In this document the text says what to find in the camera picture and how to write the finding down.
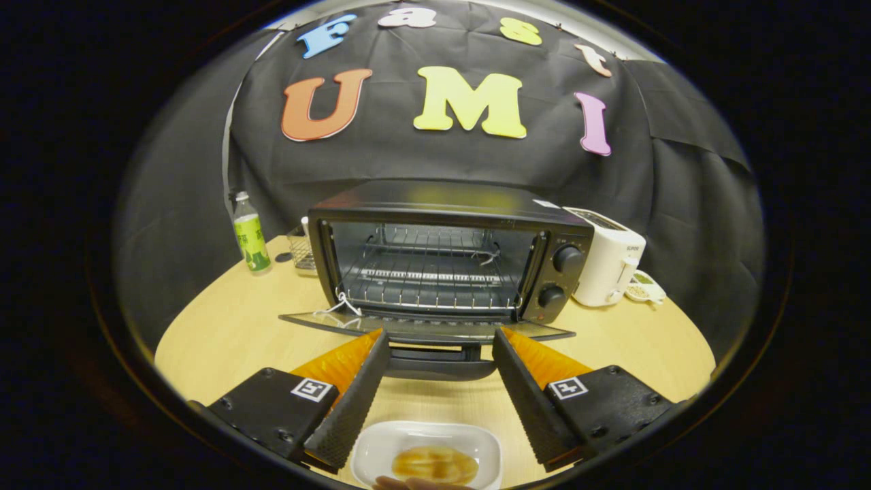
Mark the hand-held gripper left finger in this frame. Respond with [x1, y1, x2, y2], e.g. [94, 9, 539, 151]
[187, 329, 392, 474]

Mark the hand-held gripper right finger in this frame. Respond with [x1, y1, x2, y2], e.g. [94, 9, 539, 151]
[491, 328, 676, 472]

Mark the white oval plate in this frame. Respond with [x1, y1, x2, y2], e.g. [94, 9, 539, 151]
[350, 421, 503, 490]

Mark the golden bread roll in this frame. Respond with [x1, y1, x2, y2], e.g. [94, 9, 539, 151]
[391, 446, 479, 485]

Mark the black toaster oven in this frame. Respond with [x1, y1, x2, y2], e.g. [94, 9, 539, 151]
[279, 179, 596, 382]

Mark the white pop-up toaster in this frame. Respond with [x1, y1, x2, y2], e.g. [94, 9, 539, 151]
[563, 206, 647, 308]

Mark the white divided condiment dish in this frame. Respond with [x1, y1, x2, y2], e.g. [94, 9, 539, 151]
[625, 270, 668, 305]

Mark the green label water bottle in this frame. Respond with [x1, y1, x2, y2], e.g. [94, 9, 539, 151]
[233, 192, 272, 274]

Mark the white string tie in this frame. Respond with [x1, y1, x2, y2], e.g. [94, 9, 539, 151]
[314, 291, 363, 321]

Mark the small metal wire holder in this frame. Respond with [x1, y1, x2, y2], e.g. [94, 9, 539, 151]
[287, 218, 317, 273]

